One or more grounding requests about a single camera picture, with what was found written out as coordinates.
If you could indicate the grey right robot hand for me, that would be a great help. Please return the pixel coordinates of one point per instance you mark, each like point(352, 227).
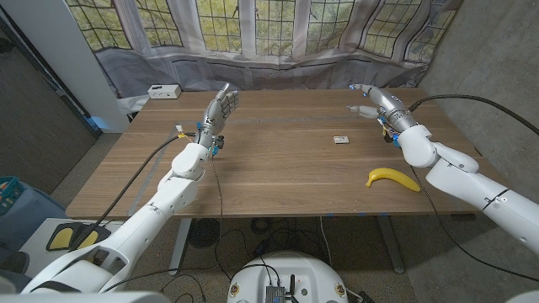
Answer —
point(387, 105)

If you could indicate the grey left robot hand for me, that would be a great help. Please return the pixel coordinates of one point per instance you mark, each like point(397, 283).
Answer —
point(217, 111)

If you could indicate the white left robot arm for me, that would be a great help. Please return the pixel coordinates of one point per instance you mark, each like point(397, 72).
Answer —
point(139, 227)

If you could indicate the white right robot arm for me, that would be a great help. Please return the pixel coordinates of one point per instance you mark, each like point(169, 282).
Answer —
point(463, 177)

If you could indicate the white power socket box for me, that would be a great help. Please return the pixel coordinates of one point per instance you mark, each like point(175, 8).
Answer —
point(164, 91)

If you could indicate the yellow toy banana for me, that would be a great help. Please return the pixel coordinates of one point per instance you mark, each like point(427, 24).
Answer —
point(391, 174)

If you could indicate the printed window backdrop cloth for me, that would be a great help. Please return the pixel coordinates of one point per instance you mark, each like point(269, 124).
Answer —
point(273, 33)

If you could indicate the black round fan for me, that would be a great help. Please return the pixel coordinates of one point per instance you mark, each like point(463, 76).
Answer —
point(204, 233)

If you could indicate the white table leg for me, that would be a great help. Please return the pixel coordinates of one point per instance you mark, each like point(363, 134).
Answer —
point(180, 248)
point(391, 248)

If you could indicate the white round robot torso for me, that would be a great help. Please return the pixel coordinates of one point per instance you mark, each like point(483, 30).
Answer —
point(290, 269)

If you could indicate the dark brown door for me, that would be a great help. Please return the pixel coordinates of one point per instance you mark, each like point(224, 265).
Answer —
point(38, 126)

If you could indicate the yellow black foot pedal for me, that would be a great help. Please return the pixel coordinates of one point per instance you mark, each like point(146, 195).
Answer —
point(61, 237)
point(90, 240)

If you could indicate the grey blue bin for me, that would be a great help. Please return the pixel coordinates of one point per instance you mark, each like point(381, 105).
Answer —
point(33, 210)

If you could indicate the teal plastic basket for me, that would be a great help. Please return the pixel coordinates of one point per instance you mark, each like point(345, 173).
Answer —
point(8, 191)

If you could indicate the white pedal board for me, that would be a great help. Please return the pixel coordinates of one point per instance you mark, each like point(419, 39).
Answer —
point(38, 256)

